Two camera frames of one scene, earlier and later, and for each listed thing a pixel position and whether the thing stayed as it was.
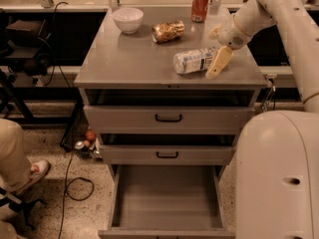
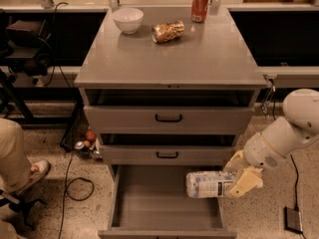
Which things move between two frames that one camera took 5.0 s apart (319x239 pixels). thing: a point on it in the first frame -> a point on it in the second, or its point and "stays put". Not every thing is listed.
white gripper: x=230 y=32 -> x=261 y=151
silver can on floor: x=79 y=144 stays put
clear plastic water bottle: x=193 y=61 -> x=208 y=183
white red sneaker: x=38 y=171 stays put
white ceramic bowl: x=128 y=19 stays put
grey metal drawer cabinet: x=167 y=130 stays put
